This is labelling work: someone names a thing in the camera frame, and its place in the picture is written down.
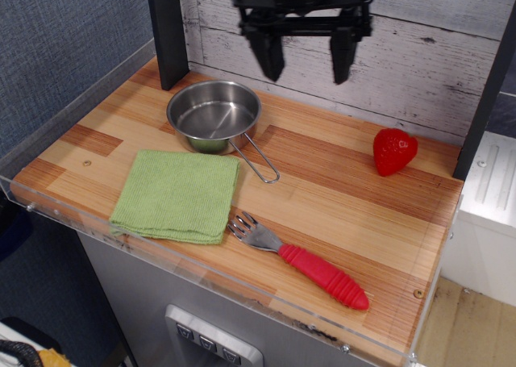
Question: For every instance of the silver toy dispenser panel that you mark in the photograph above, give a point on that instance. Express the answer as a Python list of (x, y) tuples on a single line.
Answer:
[(211, 339)]

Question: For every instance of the dark grey post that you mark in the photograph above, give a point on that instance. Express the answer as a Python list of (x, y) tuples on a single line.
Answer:
[(488, 98), (169, 39)]

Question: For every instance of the small stainless steel pot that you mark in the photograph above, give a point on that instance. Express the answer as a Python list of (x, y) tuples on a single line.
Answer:
[(218, 117)]

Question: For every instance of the dark grey left post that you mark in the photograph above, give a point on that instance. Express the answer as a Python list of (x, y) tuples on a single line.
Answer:
[(169, 39)]

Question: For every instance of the grey toy kitchen cabinet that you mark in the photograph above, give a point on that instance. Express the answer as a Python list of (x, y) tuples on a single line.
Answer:
[(139, 291)]

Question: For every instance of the red plastic strawberry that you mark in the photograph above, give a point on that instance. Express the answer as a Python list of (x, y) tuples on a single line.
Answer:
[(393, 149)]

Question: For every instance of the yellow and black object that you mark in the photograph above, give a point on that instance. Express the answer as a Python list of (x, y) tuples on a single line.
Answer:
[(15, 353)]

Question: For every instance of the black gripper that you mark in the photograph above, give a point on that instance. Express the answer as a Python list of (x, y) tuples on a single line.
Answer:
[(263, 22)]

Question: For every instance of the dark grey right post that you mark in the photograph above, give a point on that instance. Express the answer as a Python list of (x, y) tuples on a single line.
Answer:
[(488, 98)]

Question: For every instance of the clear acrylic guard rail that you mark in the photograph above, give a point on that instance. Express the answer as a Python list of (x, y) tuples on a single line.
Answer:
[(386, 232)]

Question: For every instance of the red handled metal fork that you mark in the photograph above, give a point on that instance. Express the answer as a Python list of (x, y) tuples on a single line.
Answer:
[(338, 284)]

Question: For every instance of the folded green cloth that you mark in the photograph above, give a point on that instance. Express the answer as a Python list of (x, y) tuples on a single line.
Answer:
[(180, 196)]

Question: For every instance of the white ribbed side unit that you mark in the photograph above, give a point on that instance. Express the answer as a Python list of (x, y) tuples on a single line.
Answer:
[(480, 254)]

